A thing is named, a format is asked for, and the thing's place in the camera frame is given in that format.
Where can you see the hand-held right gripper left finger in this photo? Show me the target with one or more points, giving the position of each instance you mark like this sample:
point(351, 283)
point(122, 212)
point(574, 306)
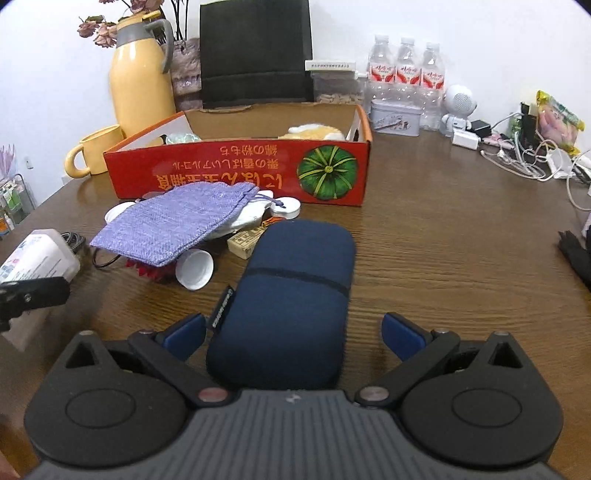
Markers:
point(184, 336)

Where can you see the clear seed container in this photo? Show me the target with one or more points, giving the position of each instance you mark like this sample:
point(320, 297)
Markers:
point(337, 87)

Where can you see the white robot toy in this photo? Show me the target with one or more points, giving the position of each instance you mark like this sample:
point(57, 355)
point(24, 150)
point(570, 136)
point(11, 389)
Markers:
point(459, 106)

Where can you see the black glove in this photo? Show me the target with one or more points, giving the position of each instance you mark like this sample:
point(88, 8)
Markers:
point(577, 258)

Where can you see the black charger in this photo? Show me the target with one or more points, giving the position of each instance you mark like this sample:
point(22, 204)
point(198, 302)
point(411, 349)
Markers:
point(481, 128)

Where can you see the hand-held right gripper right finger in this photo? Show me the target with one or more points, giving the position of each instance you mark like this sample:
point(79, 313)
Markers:
point(402, 336)

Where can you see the white cloth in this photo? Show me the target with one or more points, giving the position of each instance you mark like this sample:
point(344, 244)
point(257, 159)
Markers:
point(247, 217)

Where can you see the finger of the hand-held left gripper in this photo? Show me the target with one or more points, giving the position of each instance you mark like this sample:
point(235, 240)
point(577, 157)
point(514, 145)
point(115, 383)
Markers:
point(37, 294)

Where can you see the dark green object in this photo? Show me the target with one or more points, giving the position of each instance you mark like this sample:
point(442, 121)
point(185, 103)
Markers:
point(526, 127)

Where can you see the black paper bag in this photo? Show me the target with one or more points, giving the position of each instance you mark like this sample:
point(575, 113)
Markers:
point(256, 50)

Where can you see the yellow mug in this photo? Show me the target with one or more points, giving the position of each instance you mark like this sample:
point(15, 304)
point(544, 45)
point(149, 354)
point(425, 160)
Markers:
point(97, 150)

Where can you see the purple cloth pouch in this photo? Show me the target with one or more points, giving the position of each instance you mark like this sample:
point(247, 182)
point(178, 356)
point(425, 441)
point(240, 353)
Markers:
point(175, 217)

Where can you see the navy blue zip case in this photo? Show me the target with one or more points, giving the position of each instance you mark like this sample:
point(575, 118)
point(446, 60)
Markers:
point(286, 300)

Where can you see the flat white cap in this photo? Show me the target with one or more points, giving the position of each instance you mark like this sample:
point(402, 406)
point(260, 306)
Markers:
point(117, 213)

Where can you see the white power adapter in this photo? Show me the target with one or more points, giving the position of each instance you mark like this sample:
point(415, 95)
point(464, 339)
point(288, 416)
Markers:
point(561, 164)

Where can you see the purple wall sticker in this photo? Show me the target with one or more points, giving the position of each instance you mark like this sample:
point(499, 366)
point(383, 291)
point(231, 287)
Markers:
point(7, 161)

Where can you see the yellow thermos jug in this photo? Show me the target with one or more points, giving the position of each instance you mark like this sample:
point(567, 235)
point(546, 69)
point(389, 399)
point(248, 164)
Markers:
point(141, 87)

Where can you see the white round jar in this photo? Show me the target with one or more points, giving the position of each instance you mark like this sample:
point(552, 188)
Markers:
point(285, 208)

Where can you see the clear water bottle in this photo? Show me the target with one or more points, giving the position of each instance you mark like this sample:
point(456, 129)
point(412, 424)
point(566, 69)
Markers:
point(382, 69)
point(432, 83)
point(408, 74)

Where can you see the green foil wrapped item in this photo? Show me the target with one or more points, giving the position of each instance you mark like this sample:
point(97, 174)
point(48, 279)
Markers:
point(182, 138)

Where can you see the yellow plush toy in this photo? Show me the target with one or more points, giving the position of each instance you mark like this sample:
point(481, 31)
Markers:
point(311, 133)

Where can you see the red artificial flower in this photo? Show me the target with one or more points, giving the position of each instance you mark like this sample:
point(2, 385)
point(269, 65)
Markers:
point(147, 271)

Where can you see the beige block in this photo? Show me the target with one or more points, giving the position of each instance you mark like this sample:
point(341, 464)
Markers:
point(242, 242)

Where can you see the yellow pink snack packet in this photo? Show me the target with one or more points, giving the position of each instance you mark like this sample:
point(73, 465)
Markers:
point(558, 122)

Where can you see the grey tin box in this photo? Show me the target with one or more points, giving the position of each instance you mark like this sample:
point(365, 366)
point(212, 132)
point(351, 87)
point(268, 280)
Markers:
point(395, 119)

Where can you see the white charger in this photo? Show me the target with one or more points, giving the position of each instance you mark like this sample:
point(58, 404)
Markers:
point(466, 140)

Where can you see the red cardboard box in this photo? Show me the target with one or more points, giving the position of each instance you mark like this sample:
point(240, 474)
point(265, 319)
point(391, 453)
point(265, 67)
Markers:
point(240, 170)

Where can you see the patterned vase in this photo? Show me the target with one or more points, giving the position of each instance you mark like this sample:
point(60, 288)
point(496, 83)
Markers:
point(187, 74)

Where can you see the dried pink flowers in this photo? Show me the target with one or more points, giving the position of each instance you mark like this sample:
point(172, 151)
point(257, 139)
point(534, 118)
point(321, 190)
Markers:
point(99, 30)

